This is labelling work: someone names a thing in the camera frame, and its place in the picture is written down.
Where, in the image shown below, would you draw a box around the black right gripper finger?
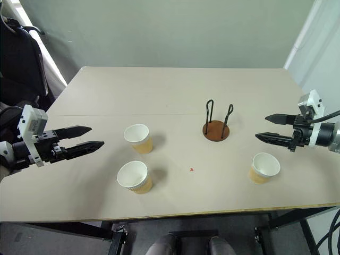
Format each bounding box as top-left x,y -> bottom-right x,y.
254,132 -> 296,150
265,113 -> 295,126

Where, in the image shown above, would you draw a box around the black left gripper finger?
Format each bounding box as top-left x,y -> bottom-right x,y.
54,125 -> 92,139
60,141 -> 105,160

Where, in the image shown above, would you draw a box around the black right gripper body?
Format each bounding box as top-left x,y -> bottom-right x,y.
287,113 -> 315,154

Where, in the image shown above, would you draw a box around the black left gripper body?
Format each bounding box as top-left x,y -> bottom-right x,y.
32,129 -> 67,164

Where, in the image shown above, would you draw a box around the brown paper cup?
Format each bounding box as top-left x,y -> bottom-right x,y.
248,152 -> 281,185
116,160 -> 154,195
123,123 -> 154,155

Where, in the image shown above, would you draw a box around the black office chair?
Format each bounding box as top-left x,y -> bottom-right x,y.
0,17 -> 67,125

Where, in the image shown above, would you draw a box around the dark grey rounded shape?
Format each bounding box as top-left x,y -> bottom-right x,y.
145,233 -> 178,255
208,236 -> 237,255

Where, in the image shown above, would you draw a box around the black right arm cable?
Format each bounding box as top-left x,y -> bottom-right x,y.
305,109 -> 340,125

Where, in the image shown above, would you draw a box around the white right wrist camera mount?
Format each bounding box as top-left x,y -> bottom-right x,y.
297,89 -> 326,147

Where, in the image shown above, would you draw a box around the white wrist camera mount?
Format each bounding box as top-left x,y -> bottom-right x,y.
16,104 -> 49,168
297,89 -> 326,147

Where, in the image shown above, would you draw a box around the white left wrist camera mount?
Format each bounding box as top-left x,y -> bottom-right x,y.
16,104 -> 49,168

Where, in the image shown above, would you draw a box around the brown cup holder stand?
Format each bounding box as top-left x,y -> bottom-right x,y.
202,99 -> 235,142

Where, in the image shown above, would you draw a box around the black floor cables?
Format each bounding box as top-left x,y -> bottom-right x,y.
316,211 -> 340,255

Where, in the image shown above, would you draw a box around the black metal table frame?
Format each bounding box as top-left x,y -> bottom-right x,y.
25,206 -> 340,255

